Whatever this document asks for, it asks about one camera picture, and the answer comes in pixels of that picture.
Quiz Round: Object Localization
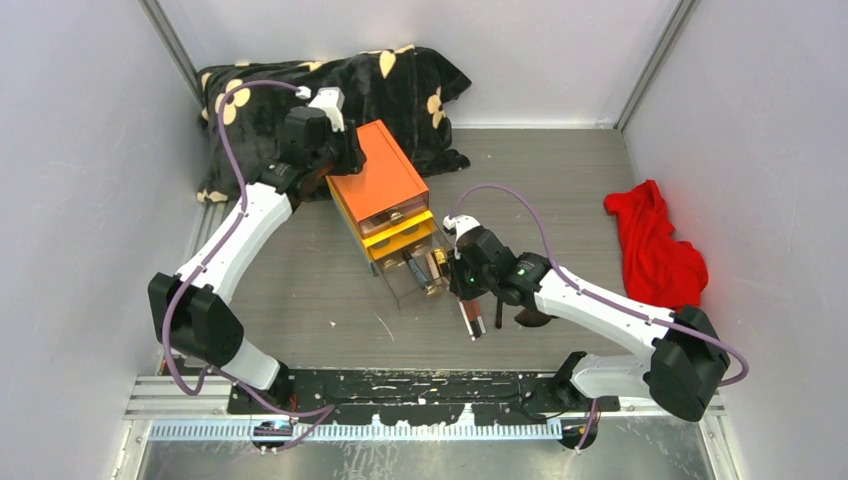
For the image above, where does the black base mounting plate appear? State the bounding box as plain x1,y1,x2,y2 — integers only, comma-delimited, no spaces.
227,368,621,428

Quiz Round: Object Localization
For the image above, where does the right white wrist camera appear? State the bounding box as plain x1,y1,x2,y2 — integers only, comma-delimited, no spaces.
442,214,481,248

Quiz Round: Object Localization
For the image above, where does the orange drawer organizer box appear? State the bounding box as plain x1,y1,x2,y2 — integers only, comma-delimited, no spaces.
326,120,435,276

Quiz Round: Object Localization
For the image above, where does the gold lipstick tube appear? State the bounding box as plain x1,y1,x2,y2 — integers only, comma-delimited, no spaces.
431,248,451,277

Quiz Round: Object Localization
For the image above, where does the clear drawer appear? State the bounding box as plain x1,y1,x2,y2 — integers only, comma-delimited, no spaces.
375,231,450,310

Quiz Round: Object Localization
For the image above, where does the short red lip gloss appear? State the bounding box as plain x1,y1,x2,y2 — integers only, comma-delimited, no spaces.
465,301,480,338

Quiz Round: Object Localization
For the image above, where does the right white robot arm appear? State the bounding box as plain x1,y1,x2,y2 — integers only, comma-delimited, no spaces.
443,215,731,422

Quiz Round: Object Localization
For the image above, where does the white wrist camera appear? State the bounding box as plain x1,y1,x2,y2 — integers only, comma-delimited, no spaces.
442,214,481,248
287,87,347,135

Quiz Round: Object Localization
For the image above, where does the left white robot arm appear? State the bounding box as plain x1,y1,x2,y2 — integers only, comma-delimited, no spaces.
148,102,365,413

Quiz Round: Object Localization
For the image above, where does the beige concealer tube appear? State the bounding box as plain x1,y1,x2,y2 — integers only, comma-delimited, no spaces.
424,252,442,297

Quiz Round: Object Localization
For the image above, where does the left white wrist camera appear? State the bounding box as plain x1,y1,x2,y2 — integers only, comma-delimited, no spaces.
287,87,347,135

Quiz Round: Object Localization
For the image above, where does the black floral blanket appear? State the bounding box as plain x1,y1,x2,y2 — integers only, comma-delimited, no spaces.
196,45,472,203

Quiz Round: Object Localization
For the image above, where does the red cloth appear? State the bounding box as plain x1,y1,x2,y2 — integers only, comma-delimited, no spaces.
603,179,709,311

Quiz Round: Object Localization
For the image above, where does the white makeup pencil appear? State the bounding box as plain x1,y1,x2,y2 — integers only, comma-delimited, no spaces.
457,299,477,341

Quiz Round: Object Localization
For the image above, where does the black mascara tube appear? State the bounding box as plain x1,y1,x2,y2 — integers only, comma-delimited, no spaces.
402,251,429,289

